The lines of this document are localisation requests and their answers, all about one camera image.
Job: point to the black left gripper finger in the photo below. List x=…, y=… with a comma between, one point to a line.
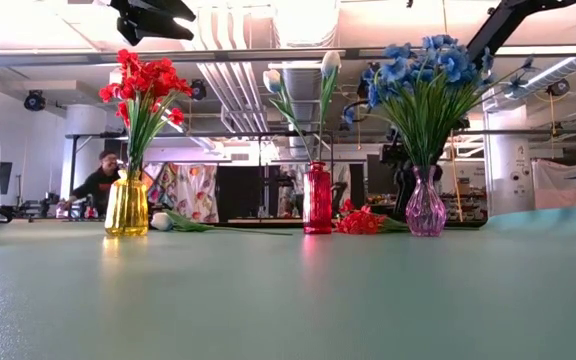
x=168, y=7
x=153, y=29

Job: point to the yellow glass vase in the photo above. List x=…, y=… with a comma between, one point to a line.
x=127, y=205

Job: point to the red glass vase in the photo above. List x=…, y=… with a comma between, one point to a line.
x=317, y=200

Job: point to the purple glass vase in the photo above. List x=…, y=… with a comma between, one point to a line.
x=425, y=210

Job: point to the horizontal metal rig bar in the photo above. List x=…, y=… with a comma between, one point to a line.
x=243, y=56

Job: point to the person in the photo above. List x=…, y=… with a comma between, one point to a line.
x=99, y=185

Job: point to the floral patterned curtain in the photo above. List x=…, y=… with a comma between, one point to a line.
x=193, y=192

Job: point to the green table mat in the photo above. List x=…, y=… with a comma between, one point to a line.
x=288, y=300

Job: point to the white round column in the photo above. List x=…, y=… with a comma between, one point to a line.
x=510, y=165

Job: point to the white draped cloth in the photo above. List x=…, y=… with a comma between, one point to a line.
x=558, y=185

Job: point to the black hanging camera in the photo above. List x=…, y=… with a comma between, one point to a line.
x=34, y=101
x=559, y=87
x=199, y=90

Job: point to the black metal station frame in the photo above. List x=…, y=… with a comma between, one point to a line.
x=228, y=134

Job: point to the black aluminium table frame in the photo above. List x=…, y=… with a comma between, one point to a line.
x=468, y=224

